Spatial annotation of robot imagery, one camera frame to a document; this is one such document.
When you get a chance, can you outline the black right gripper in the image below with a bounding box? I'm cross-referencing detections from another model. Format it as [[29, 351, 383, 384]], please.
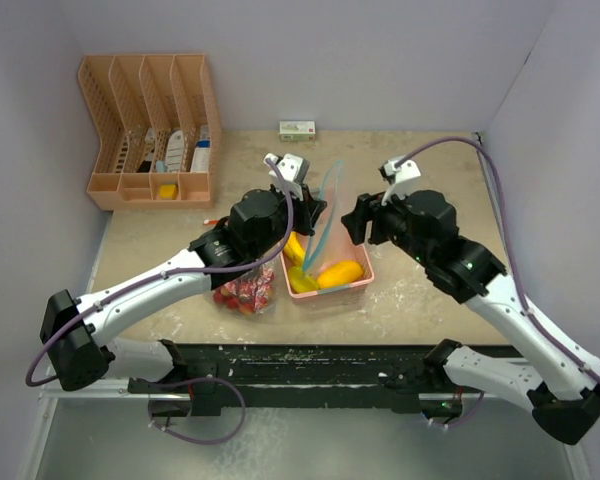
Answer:
[[342, 181, 434, 267]]

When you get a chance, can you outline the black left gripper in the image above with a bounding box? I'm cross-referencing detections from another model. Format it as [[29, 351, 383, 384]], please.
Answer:
[[250, 183, 326, 260]]

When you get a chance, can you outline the yellow banana bunch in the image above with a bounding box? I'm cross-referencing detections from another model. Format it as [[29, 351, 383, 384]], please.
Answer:
[[283, 231, 306, 266]]

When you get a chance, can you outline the clear blue-zipper bag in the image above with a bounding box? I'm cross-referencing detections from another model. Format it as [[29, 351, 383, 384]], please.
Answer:
[[300, 160, 344, 278]]

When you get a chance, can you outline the yellow mango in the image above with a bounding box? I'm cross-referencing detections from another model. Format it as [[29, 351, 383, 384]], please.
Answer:
[[317, 260, 364, 289]]

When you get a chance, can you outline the green starfruit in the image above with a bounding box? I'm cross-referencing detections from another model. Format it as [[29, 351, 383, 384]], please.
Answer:
[[287, 266, 320, 294]]

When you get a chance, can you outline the clear orange-zipper bag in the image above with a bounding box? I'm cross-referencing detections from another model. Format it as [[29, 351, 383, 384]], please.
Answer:
[[210, 217, 281, 317]]

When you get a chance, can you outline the red strawberry cluster with leaves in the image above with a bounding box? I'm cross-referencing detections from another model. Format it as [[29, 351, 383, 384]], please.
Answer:
[[213, 267, 276, 316]]

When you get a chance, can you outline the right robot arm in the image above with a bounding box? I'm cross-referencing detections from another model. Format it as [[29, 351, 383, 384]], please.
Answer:
[[342, 190, 600, 445]]

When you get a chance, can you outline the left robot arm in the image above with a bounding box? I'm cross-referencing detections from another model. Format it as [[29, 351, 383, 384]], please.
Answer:
[[40, 185, 327, 391]]

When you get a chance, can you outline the pink plastic basket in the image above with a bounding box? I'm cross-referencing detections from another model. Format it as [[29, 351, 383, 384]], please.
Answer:
[[279, 187, 375, 302]]

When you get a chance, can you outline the green white small box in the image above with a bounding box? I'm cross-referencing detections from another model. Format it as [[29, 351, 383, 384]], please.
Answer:
[[278, 120, 316, 142]]

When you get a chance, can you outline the white tube in organizer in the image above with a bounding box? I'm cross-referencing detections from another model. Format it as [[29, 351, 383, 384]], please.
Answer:
[[164, 130, 185, 173]]

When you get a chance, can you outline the yellow sponge in organizer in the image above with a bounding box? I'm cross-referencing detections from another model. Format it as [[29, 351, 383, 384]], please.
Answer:
[[158, 184, 178, 200]]

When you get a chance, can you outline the orange desk file organizer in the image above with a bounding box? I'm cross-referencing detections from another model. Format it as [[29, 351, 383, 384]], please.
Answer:
[[78, 53, 223, 211]]

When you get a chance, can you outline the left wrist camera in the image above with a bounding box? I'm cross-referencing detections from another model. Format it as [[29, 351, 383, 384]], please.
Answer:
[[263, 153, 310, 200]]

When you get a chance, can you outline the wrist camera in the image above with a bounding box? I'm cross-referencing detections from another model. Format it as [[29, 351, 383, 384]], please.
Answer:
[[263, 153, 310, 200], [379, 157, 421, 205]]

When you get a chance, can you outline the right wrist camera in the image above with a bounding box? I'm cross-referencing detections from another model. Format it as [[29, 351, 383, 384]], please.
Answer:
[[379, 157, 421, 205]]

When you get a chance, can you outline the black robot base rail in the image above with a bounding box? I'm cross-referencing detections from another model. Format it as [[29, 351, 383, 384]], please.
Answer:
[[127, 343, 471, 416]]

